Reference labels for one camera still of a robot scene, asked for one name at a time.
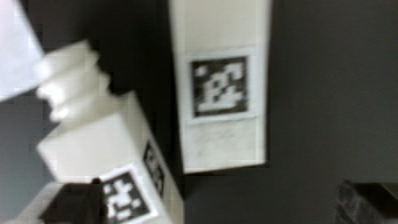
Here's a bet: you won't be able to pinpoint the white square tabletop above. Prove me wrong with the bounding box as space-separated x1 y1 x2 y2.
0 0 45 102

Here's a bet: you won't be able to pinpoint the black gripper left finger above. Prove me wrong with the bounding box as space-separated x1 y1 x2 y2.
7 179 112 224

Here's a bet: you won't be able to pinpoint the white table leg with tag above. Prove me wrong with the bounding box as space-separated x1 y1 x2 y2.
36 41 185 224

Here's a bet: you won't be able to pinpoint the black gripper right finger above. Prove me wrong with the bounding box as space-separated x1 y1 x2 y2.
333 180 398 224

